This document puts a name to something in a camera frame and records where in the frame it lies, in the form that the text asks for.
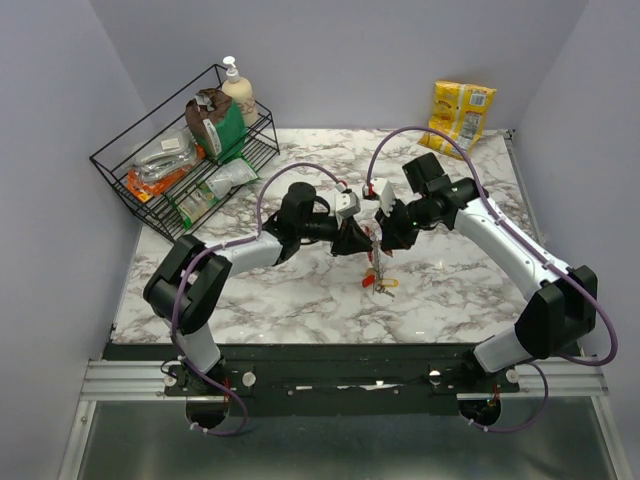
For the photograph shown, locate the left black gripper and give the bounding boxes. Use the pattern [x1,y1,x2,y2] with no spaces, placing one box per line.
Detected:
[297,212,373,257]

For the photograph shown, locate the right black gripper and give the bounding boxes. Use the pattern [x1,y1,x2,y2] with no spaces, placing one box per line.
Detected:
[374,196,435,251]

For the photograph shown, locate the metal red key organizer plate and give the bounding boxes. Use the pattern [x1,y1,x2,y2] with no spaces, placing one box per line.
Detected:
[365,227,385,293]

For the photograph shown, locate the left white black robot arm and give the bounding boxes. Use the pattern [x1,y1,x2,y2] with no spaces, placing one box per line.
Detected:
[143,182,373,395]

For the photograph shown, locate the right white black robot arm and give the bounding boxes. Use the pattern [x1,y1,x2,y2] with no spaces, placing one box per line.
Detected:
[362,154,597,392]

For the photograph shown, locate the small red key tag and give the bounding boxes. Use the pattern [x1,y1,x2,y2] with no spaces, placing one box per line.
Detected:
[361,274,376,288]

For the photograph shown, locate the yellow chips bag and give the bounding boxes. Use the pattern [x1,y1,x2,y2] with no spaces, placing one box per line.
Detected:
[428,80,497,153]

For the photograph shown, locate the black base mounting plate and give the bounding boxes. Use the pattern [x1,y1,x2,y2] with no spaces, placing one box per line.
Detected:
[88,344,597,427]

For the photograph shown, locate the green white snack packet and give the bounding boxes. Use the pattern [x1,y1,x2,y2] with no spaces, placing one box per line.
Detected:
[175,157,260,230]

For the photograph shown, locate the brown green bag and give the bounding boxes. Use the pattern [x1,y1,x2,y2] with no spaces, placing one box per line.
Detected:
[184,88,247,164]

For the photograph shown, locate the cream pump lotion bottle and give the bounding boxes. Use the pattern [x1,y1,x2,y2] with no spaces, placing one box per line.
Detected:
[221,56,259,127]

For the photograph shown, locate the clear plastic packet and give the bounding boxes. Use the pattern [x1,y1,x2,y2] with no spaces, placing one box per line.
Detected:
[133,130,198,181]

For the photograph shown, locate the orange snack packet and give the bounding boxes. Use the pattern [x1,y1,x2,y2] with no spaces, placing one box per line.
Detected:
[126,168,188,203]

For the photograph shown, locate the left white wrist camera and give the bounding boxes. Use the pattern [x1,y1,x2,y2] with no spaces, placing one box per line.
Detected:
[334,189,361,219]

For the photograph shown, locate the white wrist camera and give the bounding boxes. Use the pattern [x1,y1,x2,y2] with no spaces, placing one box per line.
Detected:
[366,178,396,217]
[334,189,361,219]

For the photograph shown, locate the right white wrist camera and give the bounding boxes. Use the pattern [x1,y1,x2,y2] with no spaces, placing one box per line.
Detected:
[366,178,396,217]

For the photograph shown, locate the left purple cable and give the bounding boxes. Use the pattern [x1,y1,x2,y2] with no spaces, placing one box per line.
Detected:
[169,162,349,437]

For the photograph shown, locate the purple cable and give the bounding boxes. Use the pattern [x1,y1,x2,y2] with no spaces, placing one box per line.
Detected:
[169,162,349,437]
[366,126,619,434]

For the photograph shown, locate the black wire rack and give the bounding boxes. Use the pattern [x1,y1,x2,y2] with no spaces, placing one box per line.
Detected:
[90,64,279,241]

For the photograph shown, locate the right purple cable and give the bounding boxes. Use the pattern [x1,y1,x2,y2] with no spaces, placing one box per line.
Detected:
[366,126,619,434]

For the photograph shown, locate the aluminium rail frame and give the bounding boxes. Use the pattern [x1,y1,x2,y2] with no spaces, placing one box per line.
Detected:
[60,358,632,479]

